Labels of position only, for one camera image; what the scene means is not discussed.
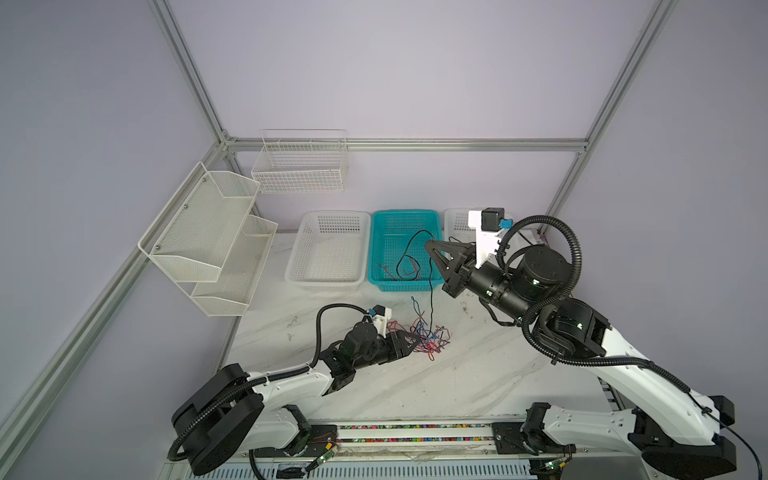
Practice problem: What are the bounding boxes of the white plastic basket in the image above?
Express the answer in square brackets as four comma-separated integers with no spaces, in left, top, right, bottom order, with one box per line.
[284,210,372,292]
[442,208,540,250]

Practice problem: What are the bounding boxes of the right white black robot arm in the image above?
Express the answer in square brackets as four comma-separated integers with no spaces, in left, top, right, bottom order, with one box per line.
[425,208,744,479]

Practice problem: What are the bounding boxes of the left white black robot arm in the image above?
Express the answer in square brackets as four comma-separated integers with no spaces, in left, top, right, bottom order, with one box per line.
[166,303,422,476]

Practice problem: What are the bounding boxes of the aluminium frame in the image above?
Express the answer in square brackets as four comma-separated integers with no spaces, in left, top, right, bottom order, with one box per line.
[1,1,677,476]

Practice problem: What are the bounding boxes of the left white plastic basket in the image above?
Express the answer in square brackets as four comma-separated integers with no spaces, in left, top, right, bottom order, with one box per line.
[284,210,372,292]

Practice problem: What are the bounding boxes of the right white plastic basket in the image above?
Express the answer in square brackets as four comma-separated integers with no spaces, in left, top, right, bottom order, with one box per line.
[442,208,540,250]

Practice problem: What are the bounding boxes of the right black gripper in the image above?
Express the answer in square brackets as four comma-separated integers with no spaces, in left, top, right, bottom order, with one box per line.
[419,236,530,323]

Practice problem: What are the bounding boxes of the red blue black cables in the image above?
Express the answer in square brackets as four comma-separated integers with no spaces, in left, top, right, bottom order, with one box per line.
[386,295,452,362]

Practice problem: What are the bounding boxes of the upper white mesh shelf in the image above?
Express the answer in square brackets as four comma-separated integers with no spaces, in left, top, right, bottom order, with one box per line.
[138,163,260,283]

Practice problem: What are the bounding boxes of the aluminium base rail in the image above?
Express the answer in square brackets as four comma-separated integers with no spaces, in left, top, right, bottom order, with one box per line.
[158,415,676,480]

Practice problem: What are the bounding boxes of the white mesh shelf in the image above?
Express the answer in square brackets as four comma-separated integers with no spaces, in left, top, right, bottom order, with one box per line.
[191,215,278,317]
[138,163,260,283]

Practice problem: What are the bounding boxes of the teal plastic basket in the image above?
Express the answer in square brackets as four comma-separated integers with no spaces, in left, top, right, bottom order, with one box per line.
[368,209,443,292]

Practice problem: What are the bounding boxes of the lower white mesh shelf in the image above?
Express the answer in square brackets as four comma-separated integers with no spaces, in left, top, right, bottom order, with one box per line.
[191,215,278,317]

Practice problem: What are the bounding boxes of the white wire wall basket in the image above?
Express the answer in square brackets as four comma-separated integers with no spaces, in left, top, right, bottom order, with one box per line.
[251,129,348,194]

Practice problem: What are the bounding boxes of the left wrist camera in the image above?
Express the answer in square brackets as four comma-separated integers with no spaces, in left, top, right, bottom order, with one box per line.
[369,305,392,337]

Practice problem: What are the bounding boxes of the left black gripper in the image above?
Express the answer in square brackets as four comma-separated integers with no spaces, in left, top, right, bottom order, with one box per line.
[354,328,421,371]

